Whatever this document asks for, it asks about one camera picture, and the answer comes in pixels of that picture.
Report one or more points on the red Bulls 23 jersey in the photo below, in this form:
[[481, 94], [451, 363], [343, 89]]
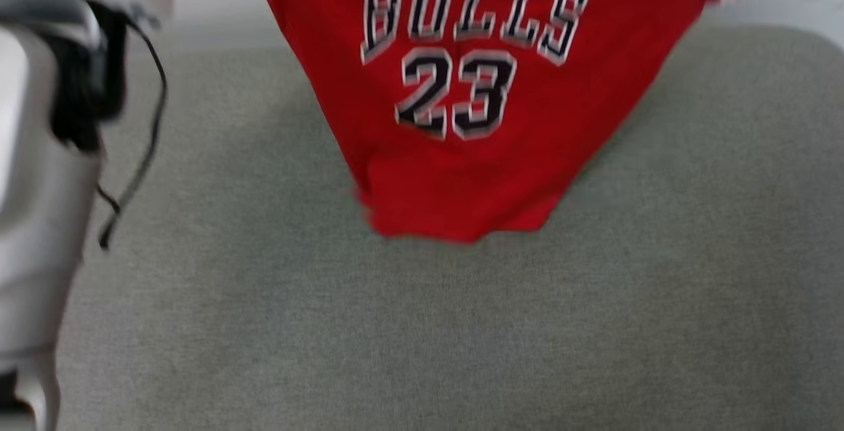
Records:
[[488, 174]]

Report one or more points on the grey fabric sofa seat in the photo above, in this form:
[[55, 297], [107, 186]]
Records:
[[461, 325]]

